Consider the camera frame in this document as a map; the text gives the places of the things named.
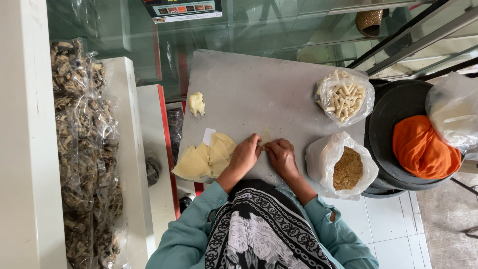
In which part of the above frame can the plastic bag of rolled snacks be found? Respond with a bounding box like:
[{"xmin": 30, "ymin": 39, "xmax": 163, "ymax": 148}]
[{"xmin": 314, "ymin": 69, "xmax": 375, "ymax": 128}]

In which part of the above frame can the black round basin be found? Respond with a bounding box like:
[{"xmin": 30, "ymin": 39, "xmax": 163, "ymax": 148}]
[{"xmin": 361, "ymin": 79, "xmax": 466, "ymax": 199}]

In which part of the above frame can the heap of bagged dried snacks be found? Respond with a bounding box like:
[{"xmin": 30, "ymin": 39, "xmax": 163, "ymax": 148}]
[{"xmin": 50, "ymin": 37, "xmax": 124, "ymax": 269}]

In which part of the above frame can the thin triangular pastry wrapper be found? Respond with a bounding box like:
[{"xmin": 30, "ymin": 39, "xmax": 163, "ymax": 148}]
[{"xmin": 259, "ymin": 126, "xmax": 273, "ymax": 151}]

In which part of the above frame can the person's right hand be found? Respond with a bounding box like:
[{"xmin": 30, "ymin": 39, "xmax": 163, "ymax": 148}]
[{"xmin": 264, "ymin": 138, "xmax": 299, "ymax": 181}]

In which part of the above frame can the orange cloth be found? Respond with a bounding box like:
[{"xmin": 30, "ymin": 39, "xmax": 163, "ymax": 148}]
[{"xmin": 392, "ymin": 115, "xmax": 462, "ymax": 180}]

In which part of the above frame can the brown patterned sandal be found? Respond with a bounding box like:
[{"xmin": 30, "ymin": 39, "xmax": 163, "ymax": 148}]
[{"xmin": 355, "ymin": 9, "xmax": 390, "ymax": 39}]

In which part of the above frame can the plastic bag of brown filling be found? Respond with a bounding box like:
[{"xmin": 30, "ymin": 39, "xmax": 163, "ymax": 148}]
[{"xmin": 305, "ymin": 132, "xmax": 379, "ymax": 199}]

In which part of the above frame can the pile of yellow pastry wrappers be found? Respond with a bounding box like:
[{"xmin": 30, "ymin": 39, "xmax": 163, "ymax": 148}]
[{"xmin": 171, "ymin": 132, "xmax": 237, "ymax": 181}]

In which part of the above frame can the black white patterned scarf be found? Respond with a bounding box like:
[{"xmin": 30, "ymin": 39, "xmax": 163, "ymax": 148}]
[{"xmin": 204, "ymin": 179, "xmax": 337, "ymax": 269}]

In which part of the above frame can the white red-edged shelf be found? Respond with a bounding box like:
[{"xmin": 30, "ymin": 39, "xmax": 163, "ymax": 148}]
[{"xmin": 136, "ymin": 84, "xmax": 181, "ymax": 247}]

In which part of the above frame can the printed carton box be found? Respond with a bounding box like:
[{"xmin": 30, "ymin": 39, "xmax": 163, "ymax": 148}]
[{"xmin": 141, "ymin": 0, "xmax": 223, "ymax": 24}]

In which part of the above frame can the glass display cabinet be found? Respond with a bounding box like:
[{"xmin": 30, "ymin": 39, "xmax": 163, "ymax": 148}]
[{"xmin": 47, "ymin": 0, "xmax": 478, "ymax": 101}]

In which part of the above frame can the small white paper slip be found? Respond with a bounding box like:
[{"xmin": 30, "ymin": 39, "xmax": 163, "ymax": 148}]
[{"xmin": 202, "ymin": 128, "xmax": 217, "ymax": 146}]

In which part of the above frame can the dark plastic bag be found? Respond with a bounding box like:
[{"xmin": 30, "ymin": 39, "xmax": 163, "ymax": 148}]
[{"xmin": 167, "ymin": 108, "xmax": 184, "ymax": 165}]

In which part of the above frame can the person's left hand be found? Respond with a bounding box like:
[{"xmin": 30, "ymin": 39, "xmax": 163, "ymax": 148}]
[{"xmin": 228, "ymin": 133, "xmax": 262, "ymax": 175}]

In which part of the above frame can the clear plastic bag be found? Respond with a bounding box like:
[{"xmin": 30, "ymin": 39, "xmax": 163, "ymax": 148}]
[{"xmin": 425, "ymin": 72, "xmax": 478, "ymax": 154}]

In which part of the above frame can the lump of pale dough paste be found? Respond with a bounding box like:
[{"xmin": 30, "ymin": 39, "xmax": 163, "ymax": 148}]
[{"xmin": 188, "ymin": 92, "xmax": 206, "ymax": 117}]

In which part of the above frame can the grey work board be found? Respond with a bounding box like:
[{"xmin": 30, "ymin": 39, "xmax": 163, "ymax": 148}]
[{"xmin": 174, "ymin": 49, "xmax": 370, "ymax": 201}]

